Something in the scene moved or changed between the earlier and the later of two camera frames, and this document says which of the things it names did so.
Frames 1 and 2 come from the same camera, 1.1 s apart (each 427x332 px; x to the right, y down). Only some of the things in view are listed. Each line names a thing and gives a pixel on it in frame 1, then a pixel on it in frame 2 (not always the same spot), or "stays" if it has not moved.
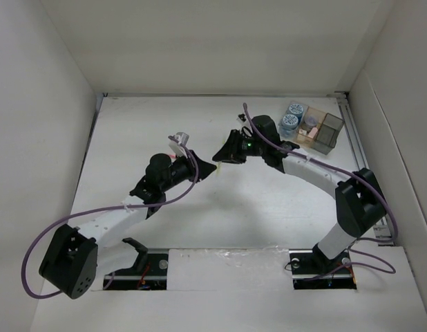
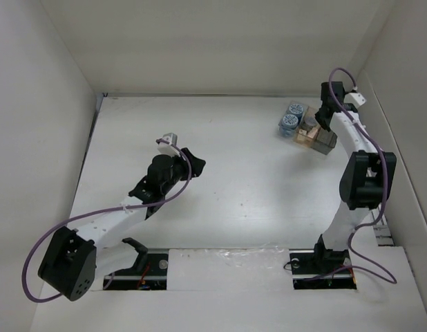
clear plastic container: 290,124 stays
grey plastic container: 325,139 stays
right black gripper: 229,152 to 324,124
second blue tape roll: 289,121 stays
